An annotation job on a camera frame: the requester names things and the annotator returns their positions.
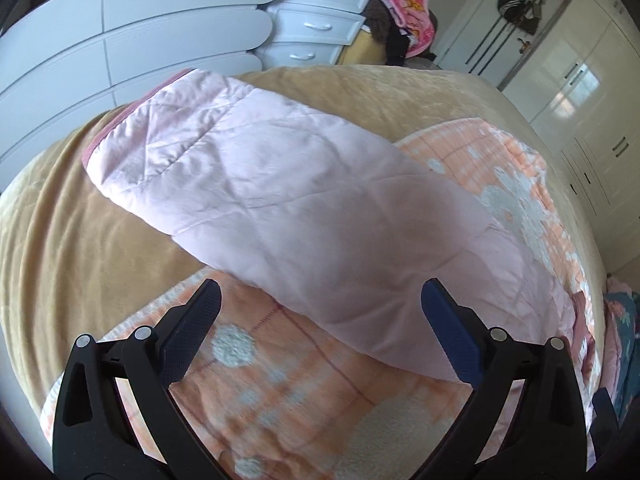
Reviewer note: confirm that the brown cloth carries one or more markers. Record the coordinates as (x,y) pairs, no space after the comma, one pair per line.
(380,22)

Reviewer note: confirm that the pink quilted garment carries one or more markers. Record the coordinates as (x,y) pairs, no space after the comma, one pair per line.
(300,210)

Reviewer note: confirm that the hanging bags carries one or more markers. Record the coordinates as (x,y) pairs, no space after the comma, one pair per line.
(515,7)

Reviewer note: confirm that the orange patterned blanket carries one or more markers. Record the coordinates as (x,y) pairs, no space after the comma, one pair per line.
(300,400)

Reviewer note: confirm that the white drawer chest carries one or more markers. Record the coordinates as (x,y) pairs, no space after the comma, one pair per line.
(320,25)

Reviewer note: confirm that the bed with beige cover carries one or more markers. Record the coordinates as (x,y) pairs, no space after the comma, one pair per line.
(100,240)

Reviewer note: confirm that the teal floral duvet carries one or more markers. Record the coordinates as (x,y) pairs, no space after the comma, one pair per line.
(625,320)

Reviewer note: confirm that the black cloth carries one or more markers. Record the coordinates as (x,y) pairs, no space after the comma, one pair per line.
(397,45)

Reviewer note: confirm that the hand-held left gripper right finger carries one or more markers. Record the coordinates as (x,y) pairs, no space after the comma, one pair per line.
(450,330)

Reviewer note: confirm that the pink printed cloth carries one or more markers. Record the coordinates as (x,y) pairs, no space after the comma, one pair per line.
(412,10)

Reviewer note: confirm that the cream glossy wardrobe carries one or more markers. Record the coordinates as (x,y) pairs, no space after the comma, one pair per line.
(575,100)

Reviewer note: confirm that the white door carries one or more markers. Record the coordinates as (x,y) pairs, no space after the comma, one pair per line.
(465,35)

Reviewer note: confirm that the cardboard box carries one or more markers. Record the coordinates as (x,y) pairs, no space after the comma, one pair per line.
(362,50)

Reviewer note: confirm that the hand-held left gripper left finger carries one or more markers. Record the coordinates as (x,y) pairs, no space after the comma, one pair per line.
(192,325)

